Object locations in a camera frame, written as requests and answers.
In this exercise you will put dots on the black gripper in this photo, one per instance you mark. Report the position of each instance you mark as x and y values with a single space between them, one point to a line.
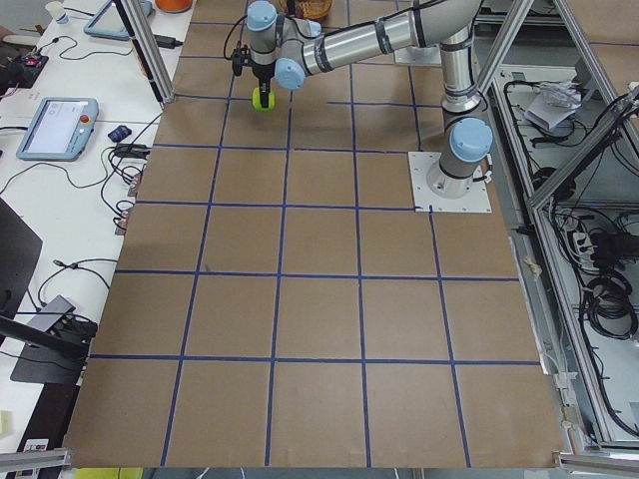
262 73

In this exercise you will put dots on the green apple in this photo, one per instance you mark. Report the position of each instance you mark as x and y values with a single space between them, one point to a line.
262 100

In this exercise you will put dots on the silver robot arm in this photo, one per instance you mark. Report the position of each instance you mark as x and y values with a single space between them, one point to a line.
288 49

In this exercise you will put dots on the brown wicker basket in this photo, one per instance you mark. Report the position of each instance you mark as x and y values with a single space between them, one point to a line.
306 9

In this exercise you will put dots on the black power adapter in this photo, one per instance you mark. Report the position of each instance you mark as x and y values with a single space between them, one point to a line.
167 42

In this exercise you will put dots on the orange bucket grey lid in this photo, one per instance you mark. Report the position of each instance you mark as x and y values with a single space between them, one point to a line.
174 6

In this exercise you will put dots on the small dark blue pouch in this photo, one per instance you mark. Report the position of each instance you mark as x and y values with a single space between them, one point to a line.
120 133

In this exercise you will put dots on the blue teach pendant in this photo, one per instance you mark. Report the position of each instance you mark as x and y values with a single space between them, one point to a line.
107 23
60 130

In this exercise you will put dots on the white paper cup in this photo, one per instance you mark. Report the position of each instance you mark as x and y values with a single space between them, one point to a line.
57 12

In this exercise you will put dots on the black monitor stand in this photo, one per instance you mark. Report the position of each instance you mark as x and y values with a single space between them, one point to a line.
55 341

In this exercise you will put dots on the aluminium frame post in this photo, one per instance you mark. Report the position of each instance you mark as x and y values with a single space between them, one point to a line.
147 50

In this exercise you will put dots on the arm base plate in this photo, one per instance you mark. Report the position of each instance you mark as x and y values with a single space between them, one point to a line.
435 192

